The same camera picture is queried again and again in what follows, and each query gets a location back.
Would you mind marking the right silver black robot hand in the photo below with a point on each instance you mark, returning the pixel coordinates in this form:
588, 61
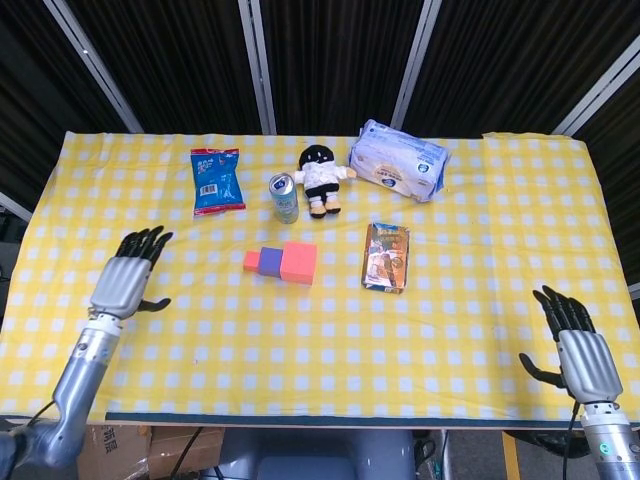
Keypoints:
587, 362

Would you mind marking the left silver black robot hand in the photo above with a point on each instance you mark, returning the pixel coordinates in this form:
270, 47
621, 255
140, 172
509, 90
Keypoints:
120, 285

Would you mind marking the small orange foam cube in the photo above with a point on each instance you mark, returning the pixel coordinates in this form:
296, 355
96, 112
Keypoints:
251, 262

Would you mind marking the purple foam cube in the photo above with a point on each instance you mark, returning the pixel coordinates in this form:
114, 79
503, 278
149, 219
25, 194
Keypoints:
270, 261

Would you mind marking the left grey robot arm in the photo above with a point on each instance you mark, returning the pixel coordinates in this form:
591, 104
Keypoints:
75, 395

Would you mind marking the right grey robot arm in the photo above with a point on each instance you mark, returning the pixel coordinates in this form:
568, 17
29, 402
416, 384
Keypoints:
615, 442

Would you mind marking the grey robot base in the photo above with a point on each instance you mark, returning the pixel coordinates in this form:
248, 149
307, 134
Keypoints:
320, 455

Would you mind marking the blue snack bag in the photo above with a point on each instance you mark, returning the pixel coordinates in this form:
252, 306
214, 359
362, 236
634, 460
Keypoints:
217, 182

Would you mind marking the printed brown cardboard box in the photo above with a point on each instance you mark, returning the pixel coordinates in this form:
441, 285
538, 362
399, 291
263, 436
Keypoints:
112, 452

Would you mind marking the plain brown cardboard box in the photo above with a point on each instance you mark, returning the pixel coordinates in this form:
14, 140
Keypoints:
185, 447

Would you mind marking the large orange foam cube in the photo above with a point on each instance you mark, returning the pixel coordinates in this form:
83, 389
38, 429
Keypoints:
299, 262

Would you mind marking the light blue drink can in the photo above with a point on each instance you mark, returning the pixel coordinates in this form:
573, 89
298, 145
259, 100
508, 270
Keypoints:
285, 202

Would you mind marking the black white plush doll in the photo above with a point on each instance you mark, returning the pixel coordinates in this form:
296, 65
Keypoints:
320, 180

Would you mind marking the orange biscuit box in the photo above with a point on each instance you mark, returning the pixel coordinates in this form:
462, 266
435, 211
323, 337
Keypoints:
386, 257

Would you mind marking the yellow checked tablecloth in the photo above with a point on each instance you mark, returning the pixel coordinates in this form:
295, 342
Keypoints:
350, 340

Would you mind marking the pale blue tissue pack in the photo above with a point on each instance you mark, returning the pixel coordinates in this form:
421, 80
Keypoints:
400, 167

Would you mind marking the white metal frame post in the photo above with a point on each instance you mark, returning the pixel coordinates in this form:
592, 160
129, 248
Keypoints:
257, 65
595, 85
415, 60
95, 65

